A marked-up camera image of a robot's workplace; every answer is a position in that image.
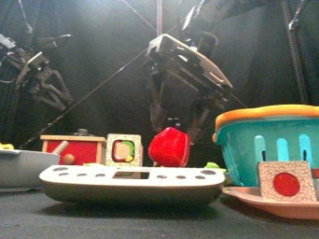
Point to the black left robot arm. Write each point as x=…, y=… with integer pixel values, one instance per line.
x=15, y=59

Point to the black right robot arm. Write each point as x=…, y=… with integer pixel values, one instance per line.
x=224, y=14

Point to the red wooden toy stove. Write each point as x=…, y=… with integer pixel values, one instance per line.
x=84, y=149

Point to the teal basket orange rim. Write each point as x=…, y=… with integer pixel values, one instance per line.
x=244, y=149

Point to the toy sushi block green filling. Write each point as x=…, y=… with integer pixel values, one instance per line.
x=123, y=151

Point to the yellow orange toy vegetable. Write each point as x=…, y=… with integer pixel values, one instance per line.
x=5, y=146

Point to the grey toy pot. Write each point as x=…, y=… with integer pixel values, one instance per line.
x=23, y=168

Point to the yellow green toy fruit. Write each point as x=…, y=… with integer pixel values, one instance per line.
x=93, y=164

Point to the white toy kitchen appliance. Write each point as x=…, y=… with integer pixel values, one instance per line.
x=128, y=186

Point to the toy sushi roll block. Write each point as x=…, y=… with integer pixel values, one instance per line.
x=286, y=183

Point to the red toy sushi block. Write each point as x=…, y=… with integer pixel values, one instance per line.
x=315, y=173

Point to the pink plastic tray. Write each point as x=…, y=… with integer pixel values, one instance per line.
x=274, y=208

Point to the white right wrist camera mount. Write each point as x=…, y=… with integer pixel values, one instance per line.
x=195, y=62

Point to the metal frame pole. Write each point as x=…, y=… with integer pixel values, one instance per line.
x=159, y=17

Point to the dark frame pole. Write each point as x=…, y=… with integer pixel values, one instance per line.
x=294, y=49

